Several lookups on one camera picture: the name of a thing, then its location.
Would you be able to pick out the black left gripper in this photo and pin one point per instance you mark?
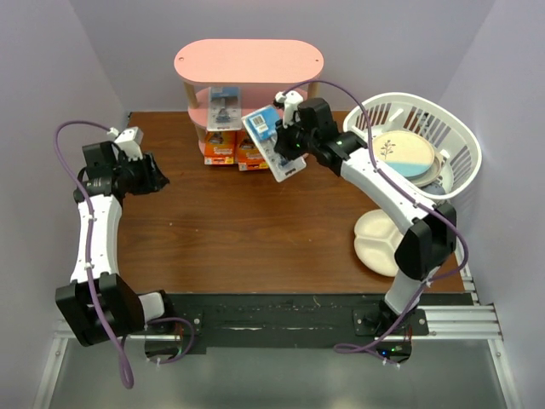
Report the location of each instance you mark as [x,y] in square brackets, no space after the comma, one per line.
[153,179]

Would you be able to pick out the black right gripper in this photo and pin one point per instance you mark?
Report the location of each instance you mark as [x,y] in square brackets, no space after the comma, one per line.
[283,146]

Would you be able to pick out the blue razor blister pack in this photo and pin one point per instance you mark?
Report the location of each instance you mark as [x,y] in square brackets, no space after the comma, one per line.
[224,109]
[261,127]

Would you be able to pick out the orange razor box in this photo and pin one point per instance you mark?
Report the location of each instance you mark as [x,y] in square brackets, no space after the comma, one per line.
[219,148]
[247,155]

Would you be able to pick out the pink three-tier wooden shelf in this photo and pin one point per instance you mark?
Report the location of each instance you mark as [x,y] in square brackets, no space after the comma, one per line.
[259,67]

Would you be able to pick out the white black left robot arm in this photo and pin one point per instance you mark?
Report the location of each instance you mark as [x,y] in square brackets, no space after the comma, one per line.
[97,294]

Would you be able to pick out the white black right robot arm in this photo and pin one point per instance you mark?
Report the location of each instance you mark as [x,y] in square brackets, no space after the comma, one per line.
[307,126]

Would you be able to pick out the cream and blue floral plate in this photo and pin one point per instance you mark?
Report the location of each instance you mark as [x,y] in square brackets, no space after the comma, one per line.
[405,152]

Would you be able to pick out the cream divided plate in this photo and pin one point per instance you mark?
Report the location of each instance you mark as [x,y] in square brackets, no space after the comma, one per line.
[376,238]

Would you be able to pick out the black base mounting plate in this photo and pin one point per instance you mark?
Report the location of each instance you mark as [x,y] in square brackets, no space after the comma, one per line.
[284,321]

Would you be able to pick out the white plastic laundry basket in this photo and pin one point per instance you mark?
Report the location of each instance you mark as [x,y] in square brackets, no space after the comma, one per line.
[458,154]

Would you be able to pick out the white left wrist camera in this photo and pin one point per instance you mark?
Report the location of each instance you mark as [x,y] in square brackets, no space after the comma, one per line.
[128,140]

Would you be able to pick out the aluminium frame rail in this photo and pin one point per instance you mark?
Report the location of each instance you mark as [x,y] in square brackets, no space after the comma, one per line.
[276,246]

